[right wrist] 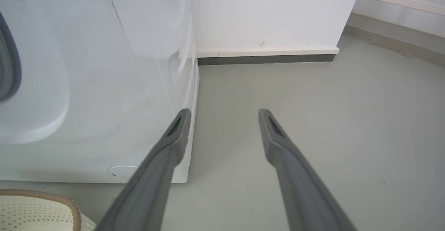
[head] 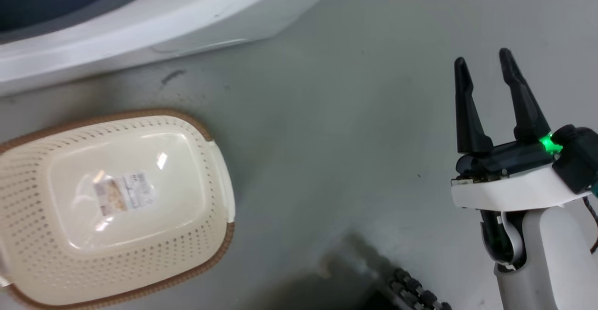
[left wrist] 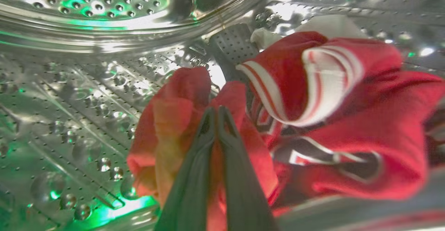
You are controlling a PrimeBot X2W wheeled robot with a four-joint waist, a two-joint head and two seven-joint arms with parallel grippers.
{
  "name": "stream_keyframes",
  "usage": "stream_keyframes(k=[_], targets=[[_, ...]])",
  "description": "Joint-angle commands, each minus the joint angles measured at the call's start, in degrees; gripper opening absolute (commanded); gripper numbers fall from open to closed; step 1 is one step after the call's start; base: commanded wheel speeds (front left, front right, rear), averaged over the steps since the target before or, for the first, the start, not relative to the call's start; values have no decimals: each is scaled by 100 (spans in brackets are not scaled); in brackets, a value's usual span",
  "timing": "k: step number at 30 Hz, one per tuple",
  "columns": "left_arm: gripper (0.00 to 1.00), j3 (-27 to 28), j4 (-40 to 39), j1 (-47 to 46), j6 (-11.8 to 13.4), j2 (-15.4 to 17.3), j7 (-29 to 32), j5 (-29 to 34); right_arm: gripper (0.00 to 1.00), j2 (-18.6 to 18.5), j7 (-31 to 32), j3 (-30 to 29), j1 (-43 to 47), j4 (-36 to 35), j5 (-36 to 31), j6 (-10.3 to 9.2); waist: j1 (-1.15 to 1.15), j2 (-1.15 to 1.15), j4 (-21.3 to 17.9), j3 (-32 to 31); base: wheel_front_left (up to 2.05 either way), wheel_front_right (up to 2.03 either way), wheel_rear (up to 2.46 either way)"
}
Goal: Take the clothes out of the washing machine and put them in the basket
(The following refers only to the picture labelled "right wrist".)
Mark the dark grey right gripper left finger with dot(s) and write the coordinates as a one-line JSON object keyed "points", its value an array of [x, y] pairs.
{"points": [[149, 189]]}

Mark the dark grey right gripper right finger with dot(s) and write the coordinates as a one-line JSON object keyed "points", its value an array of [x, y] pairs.
{"points": [[302, 192]]}

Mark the white woven laundry basket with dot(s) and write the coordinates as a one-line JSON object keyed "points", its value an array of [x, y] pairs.
{"points": [[38, 212]]}

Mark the white washing machine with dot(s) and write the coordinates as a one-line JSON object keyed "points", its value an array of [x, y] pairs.
{"points": [[90, 85]]}

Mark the white skirting board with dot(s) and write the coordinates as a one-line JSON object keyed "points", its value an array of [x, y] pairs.
{"points": [[267, 52]]}

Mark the grey rubber door gasket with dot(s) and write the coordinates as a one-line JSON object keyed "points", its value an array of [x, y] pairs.
{"points": [[8, 64]]}

